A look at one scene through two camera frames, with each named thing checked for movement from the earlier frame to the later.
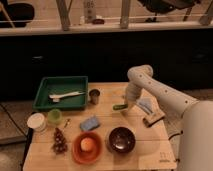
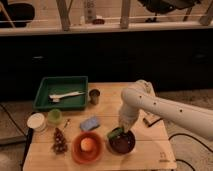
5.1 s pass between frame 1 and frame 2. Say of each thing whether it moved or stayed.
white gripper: moved
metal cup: stayed
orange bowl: stayed
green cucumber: moved
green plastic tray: stayed
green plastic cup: stayed
